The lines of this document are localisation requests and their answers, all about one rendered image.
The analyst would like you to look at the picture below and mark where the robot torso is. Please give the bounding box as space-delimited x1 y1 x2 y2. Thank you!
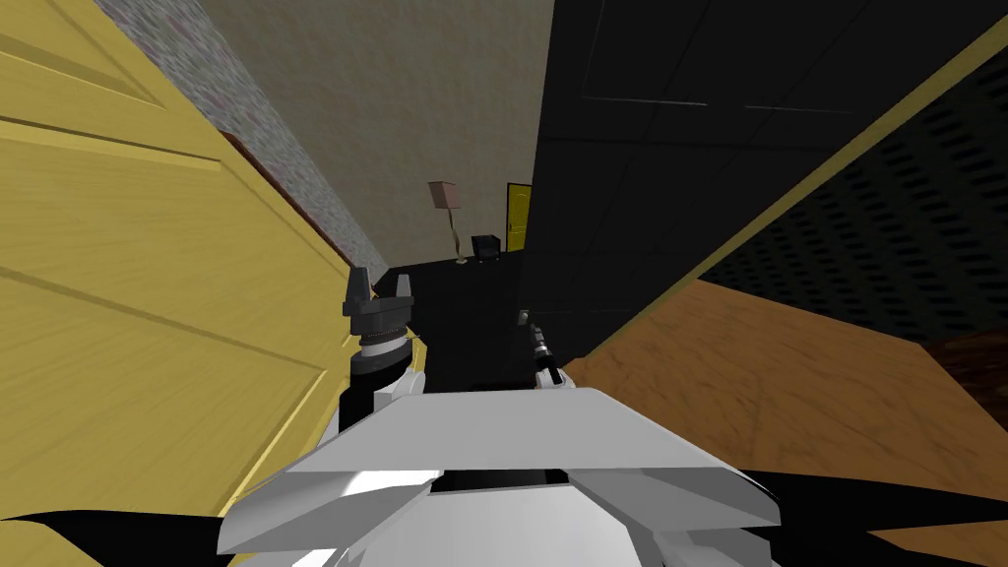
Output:
216 385 783 567

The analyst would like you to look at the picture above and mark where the floor lamp with pink shade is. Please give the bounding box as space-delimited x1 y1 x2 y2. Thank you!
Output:
427 180 469 267

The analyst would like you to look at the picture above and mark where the small yellow door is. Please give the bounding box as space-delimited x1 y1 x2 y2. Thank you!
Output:
504 181 534 254

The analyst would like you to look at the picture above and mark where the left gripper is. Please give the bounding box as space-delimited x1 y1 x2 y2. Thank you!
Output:
342 267 415 338

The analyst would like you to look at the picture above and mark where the large yellow wooden door leaf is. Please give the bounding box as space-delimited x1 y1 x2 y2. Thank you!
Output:
0 0 430 567

